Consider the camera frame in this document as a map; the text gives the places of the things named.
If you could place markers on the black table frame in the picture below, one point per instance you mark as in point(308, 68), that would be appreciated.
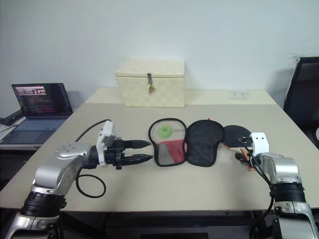
point(174, 221)

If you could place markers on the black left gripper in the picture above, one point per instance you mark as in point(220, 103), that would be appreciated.
point(115, 153)

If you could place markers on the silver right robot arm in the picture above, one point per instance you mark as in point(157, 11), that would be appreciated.
point(281, 166)

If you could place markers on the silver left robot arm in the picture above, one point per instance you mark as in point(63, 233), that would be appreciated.
point(62, 169)

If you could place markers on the black office chair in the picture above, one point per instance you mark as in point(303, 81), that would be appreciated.
point(302, 94)

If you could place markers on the green ball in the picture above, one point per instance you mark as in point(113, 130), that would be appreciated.
point(165, 131)

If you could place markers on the cream woven storage box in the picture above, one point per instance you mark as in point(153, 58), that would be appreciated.
point(152, 89)

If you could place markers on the black table tennis paddle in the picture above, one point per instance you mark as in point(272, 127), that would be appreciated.
point(234, 135)

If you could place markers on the open laptop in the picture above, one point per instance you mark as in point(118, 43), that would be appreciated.
point(37, 117)

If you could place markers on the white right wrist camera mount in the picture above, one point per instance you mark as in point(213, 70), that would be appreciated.
point(260, 144)

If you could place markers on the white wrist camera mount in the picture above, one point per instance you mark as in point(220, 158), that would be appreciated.
point(260, 144)
point(106, 130)

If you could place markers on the brass padlock on latch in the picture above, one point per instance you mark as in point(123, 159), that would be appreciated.
point(151, 88)

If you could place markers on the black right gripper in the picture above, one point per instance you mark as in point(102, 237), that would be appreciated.
point(245, 141)

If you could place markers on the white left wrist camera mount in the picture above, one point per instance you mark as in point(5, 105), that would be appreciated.
point(106, 130)

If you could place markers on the black open paddle case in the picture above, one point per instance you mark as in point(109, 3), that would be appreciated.
point(202, 144)

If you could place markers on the clear plastic tray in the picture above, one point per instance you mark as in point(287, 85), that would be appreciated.
point(239, 94)

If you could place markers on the black device beside laptop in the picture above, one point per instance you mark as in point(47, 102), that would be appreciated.
point(10, 118)

